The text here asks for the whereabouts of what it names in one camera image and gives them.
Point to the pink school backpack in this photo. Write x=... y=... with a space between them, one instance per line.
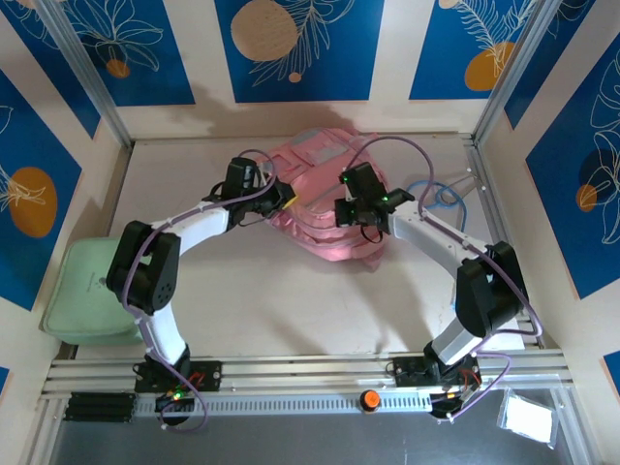
x=319 y=237

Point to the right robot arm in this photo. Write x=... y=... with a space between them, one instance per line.
x=489 y=295

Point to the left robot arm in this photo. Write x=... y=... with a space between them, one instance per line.
x=145 y=276

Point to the mint green pencil case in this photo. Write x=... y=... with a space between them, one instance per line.
x=72 y=300

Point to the orange emergency stop button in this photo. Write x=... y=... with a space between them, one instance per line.
x=370 y=401

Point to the black ribbed block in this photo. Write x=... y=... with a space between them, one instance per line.
x=99 y=407

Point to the clear plastic bag white sheet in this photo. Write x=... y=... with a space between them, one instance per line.
x=528 y=419

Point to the aluminium side rail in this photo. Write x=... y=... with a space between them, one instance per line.
x=499 y=218

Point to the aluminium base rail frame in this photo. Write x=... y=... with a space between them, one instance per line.
x=310 y=370

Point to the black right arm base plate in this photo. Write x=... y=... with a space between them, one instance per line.
x=412 y=373

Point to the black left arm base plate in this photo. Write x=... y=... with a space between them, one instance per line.
x=208 y=375

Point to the aluminium corner post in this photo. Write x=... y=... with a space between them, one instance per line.
x=92 y=82
x=513 y=72

